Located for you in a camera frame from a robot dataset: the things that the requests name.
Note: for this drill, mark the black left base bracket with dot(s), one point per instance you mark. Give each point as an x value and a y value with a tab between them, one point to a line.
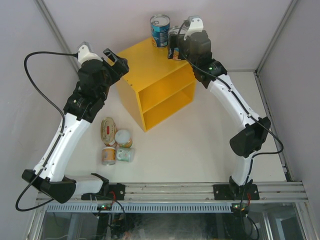
107	193

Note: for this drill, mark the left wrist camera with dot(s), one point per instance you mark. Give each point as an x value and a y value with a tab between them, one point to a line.
85	53

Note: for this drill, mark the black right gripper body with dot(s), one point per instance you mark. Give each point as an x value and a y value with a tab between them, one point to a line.
185	45

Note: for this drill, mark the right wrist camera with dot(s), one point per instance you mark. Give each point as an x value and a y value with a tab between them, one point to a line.
194	24

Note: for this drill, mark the aluminium frame post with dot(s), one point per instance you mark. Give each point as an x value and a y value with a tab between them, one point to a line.
280	28
53	27

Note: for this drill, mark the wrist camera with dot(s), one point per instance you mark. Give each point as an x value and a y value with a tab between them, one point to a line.
85	53
194	24

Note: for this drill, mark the yellow wooden shelf cabinet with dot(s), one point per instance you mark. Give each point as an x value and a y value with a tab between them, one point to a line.
155	87

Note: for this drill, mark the orange label can lying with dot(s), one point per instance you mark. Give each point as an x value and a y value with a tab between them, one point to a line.
108	156

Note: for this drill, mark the left aluminium frame post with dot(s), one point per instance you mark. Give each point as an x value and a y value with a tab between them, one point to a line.
53	27

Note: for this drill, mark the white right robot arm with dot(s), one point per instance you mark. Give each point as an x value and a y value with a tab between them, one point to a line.
252	130

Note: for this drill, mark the black right base bracket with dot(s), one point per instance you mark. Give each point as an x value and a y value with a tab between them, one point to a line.
226	192

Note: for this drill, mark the oval flat fish tin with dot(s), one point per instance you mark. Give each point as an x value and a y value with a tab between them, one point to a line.
108	131

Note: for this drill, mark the blue soup can with noodles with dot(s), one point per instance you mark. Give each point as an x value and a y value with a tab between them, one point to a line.
175	29

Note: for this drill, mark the green label can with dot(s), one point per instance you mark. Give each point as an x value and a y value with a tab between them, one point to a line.
125	154

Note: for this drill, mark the grey slotted cable duct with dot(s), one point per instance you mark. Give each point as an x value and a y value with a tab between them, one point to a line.
140	208

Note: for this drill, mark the right aluminium frame post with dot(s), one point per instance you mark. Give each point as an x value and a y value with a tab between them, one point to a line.
280	28

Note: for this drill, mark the black base bracket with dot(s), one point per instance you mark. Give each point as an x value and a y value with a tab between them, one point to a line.
226	192
107	193

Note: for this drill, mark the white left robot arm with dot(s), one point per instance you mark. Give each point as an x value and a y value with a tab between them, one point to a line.
48	176

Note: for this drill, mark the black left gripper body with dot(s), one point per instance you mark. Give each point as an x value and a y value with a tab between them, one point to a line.
112	73

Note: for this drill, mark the aluminium mounting rail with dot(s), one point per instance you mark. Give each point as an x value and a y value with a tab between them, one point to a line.
269	192

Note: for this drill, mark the orange can with white lid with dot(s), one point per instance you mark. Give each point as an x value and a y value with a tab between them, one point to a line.
123	138

